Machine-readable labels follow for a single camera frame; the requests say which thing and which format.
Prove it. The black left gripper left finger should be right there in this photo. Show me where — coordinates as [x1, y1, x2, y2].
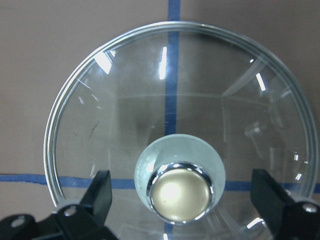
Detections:
[56, 170, 112, 240]

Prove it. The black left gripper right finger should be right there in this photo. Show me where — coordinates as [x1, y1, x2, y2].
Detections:
[250, 169, 320, 240]

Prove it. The glass pot lid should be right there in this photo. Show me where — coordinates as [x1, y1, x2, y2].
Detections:
[43, 21, 319, 240]

